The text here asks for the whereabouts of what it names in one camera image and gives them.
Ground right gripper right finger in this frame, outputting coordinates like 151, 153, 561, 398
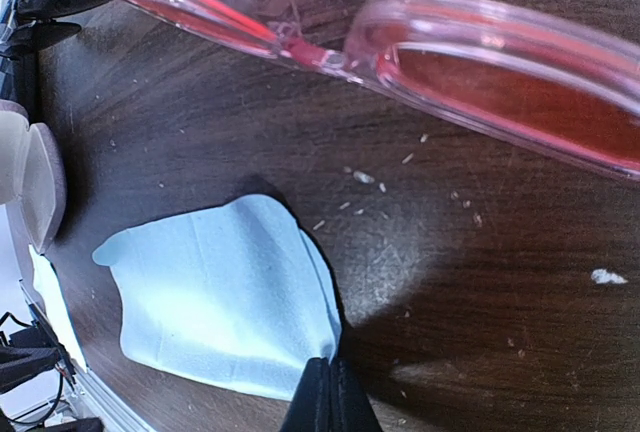
330, 358, 382, 432

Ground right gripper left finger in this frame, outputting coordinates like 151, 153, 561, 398
280, 358, 331, 432

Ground blue cleaning cloth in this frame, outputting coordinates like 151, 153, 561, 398
28, 245, 87, 373
93, 194, 342, 400

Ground pink glasses case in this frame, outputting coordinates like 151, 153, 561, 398
1, 100, 67, 255

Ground pink frame glasses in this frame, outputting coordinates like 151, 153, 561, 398
121, 0, 639, 181

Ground front aluminium rail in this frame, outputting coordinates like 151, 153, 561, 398
19, 279, 153, 431

